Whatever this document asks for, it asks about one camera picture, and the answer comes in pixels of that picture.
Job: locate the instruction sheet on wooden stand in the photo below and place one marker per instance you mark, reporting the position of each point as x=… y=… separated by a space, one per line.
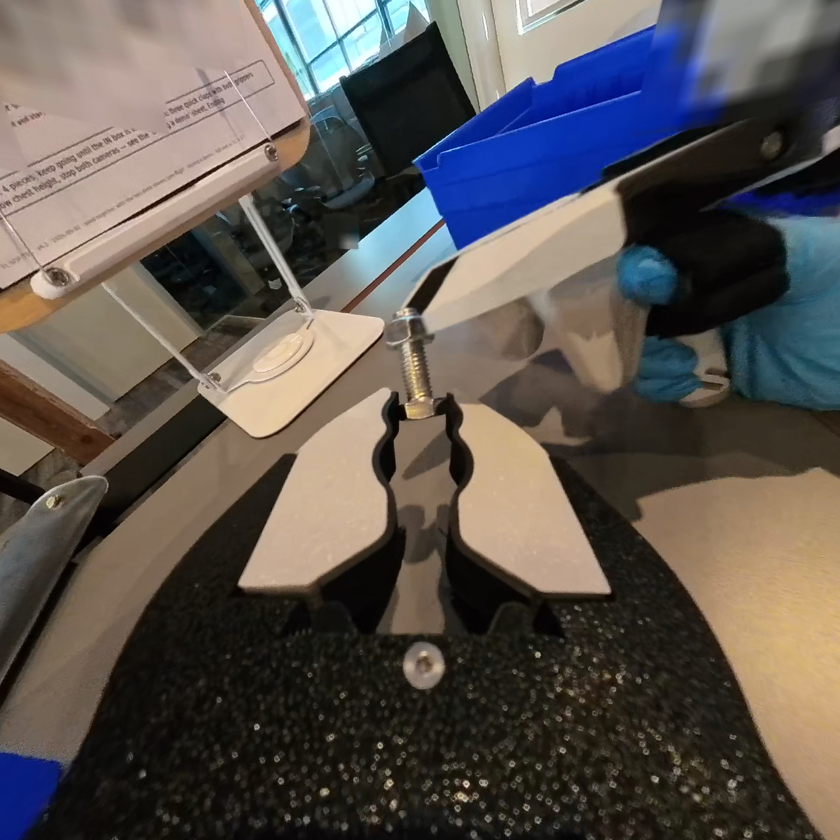
x=315 y=367

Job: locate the black office chair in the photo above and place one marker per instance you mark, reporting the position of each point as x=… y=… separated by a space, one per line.
x=407 y=111

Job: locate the person's right hand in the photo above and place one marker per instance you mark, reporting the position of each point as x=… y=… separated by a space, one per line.
x=787 y=341

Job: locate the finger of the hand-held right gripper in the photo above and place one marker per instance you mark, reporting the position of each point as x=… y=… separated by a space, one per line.
x=656 y=167
x=525 y=262

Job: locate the white framed window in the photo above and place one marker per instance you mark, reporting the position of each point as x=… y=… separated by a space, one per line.
x=525 y=19

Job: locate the steel hex nut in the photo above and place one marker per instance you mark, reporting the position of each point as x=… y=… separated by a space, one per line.
x=400 y=331

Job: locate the printed instruction sheet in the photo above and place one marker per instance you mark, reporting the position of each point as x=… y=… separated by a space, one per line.
x=131 y=190

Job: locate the steel hex bolt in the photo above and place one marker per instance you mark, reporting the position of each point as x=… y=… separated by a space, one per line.
x=415 y=367

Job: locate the blue plastic bin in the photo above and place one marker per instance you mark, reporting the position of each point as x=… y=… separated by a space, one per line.
x=26 y=800
x=525 y=170

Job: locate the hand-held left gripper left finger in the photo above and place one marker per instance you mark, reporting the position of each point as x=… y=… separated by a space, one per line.
x=321 y=518

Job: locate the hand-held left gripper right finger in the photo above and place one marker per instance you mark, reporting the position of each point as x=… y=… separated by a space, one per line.
x=525 y=525

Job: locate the paned window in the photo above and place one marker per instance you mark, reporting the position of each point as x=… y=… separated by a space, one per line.
x=315 y=39

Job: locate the wooden support post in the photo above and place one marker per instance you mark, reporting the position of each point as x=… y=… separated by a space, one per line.
x=52 y=413

